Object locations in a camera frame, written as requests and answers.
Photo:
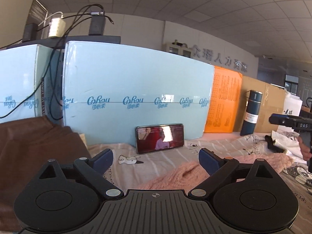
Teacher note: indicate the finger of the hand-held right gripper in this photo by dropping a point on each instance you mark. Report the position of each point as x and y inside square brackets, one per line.
[280, 120]

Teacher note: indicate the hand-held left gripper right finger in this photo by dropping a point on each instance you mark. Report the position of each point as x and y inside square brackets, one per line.
[208, 160]

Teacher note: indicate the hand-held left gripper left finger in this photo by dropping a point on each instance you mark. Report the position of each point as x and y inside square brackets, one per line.
[103, 160]

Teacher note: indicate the pink fluffy garment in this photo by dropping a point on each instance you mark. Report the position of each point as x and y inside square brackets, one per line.
[175, 175]

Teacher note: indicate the person's right hand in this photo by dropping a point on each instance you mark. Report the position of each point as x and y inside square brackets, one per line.
[304, 151]

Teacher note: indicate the white paper bag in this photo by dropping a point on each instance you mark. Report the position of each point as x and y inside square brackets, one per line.
[292, 104]

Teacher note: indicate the brown cardboard box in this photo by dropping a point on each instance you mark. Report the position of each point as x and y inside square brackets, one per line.
[270, 102]

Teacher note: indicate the white printed plastic bag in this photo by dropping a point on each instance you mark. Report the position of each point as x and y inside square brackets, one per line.
[287, 141]

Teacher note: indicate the black foam holder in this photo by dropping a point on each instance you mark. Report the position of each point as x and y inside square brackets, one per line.
[273, 143]

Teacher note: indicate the dark blue vacuum bottle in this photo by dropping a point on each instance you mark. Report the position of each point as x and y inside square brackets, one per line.
[251, 117]

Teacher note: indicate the cartoon printed bed sheet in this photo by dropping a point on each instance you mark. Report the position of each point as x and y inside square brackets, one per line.
[151, 168]

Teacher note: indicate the smartphone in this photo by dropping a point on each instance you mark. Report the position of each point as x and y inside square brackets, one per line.
[159, 139]

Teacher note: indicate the orange carton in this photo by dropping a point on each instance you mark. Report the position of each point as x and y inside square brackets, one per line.
[223, 102]

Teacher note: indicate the brown cloth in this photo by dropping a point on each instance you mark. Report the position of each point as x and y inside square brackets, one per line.
[29, 146]

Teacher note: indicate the large light blue carton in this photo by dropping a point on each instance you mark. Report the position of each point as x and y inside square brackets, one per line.
[136, 82]

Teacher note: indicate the small light blue carton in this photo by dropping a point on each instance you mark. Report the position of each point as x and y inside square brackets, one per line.
[19, 82]

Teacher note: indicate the glass door cabinet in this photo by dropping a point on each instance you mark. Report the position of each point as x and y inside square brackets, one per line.
[176, 50]

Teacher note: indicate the black power adapter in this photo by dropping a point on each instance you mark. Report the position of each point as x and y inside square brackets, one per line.
[96, 25]

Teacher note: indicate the white charger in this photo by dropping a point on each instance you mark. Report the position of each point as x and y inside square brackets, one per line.
[56, 28]

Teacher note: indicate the black box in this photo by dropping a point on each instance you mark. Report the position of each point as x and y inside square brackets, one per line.
[29, 33]

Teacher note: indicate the window blind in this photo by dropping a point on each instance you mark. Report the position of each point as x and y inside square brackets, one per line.
[36, 14]

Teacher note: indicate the wall lettering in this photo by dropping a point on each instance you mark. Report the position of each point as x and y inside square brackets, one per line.
[219, 58]

